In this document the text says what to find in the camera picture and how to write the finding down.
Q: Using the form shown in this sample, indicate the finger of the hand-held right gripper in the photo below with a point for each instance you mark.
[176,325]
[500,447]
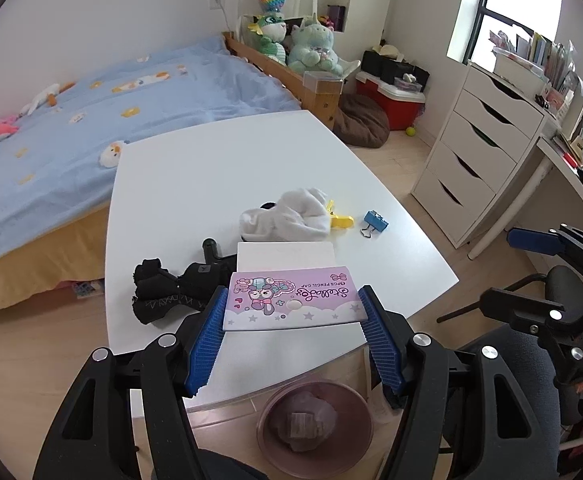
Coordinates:
[514,305]
[534,241]

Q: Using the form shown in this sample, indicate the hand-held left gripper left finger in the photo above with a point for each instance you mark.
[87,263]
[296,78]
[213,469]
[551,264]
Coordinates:
[204,350]

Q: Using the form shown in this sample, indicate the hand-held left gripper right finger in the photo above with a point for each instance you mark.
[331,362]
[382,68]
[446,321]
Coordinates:
[381,355]

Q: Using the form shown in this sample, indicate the purple cartoon print box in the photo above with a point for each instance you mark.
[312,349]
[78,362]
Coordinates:
[296,300]

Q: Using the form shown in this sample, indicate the pink trash bin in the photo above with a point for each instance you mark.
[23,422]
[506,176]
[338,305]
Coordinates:
[271,440]

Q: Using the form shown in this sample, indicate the white box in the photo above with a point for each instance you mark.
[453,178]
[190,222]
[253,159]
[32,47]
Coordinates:
[281,255]

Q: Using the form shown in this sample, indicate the white cloth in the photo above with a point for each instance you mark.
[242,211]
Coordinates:
[291,215]

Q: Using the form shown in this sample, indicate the dark office chair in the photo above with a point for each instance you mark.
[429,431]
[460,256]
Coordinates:
[516,360]

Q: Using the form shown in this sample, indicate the white desk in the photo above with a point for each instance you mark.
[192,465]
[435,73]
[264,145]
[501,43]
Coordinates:
[556,170]

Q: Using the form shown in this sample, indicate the crumpled tissue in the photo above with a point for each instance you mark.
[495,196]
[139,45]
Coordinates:
[306,422]

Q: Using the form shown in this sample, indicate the white drawer unit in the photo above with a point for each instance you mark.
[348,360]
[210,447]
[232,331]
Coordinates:
[476,145]

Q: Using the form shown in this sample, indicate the person's leg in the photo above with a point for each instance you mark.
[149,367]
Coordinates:
[231,467]

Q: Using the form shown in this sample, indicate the binder clip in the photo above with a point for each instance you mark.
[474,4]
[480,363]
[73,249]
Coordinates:
[375,221]

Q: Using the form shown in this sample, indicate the yellow plastic clip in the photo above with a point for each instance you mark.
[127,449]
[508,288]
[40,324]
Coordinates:
[340,220]

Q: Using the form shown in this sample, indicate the yellow ball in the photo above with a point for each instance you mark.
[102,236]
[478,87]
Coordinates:
[411,132]

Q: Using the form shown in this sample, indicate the yellow bed skirt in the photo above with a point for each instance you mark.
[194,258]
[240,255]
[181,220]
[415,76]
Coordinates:
[41,270]

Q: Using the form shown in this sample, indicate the row of books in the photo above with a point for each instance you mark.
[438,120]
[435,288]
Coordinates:
[541,55]

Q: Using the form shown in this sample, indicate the red cooler box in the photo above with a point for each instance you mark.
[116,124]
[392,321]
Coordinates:
[396,107]

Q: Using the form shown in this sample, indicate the brown cushion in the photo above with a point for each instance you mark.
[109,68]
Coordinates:
[364,120]

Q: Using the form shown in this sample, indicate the black bag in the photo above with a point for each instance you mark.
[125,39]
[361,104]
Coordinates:
[391,67]

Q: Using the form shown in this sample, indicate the window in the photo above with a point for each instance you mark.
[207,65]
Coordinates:
[521,10]

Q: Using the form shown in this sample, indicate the bed with blue cover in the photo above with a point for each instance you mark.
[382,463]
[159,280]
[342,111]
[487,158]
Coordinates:
[121,110]

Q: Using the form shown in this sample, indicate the bed with blue blanket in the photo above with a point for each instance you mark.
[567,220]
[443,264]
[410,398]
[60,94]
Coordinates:
[316,95]

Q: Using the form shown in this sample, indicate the clear bed corner guard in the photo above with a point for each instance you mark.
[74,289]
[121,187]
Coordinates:
[321,80]

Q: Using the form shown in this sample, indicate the teal unicorn plush toy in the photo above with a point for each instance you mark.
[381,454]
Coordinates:
[314,47]

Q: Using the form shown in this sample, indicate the white goose plush toy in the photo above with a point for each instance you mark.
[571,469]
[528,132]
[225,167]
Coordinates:
[46,97]

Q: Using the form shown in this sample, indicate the pink plush toy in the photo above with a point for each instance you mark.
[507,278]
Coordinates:
[1,130]

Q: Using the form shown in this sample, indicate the green dragon plush toy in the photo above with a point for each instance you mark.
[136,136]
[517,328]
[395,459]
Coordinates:
[270,35]

